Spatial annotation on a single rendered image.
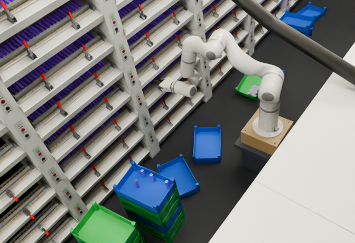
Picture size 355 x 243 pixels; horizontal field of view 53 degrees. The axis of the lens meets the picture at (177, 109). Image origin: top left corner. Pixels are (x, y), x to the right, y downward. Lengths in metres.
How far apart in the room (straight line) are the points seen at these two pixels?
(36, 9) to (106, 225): 1.16
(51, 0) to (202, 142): 1.57
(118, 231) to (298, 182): 1.61
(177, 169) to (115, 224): 0.78
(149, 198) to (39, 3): 1.16
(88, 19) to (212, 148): 1.37
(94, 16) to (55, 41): 0.25
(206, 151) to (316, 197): 2.24
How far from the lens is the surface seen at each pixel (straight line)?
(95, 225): 2.10
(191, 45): 2.03
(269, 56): 3.50
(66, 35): 1.86
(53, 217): 2.37
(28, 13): 1.72
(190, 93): 2.27
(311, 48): 0.63
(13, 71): 1.76
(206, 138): 2.80
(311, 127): 0.58
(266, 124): 2.26
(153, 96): 2.49
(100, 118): 2.19
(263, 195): 0.50
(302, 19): 3.86
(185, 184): 2.57
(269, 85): 2.00
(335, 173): 0.53
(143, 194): 2.11
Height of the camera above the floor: 2.15
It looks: 45 degrees down
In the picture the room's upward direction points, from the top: 13 degrees counter-clockwise
